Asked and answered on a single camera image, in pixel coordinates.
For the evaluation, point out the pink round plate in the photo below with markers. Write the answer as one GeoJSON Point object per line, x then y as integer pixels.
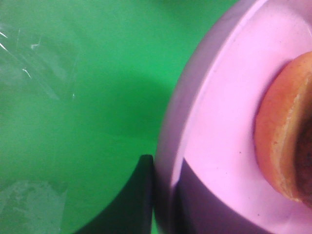
{"type": "Point", "coordinates": [210, 118]}

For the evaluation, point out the burger with lettuce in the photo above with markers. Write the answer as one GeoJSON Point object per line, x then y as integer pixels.
{"type": "Point", "coordinates": [283, 131]}

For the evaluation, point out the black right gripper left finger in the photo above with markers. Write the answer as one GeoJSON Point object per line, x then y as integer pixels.
{"type": "Point", "coordinates": [131, 210]}

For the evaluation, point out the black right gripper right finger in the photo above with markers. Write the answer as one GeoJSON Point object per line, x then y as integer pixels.
{"type": "Point", "coordinates": [198, 211]}

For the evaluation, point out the clear tape patch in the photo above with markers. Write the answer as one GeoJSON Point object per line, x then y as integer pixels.
{"type": "Point", "coordinates": [32, 206]}
{"type": "Point", "coordinates": [36, 63]}

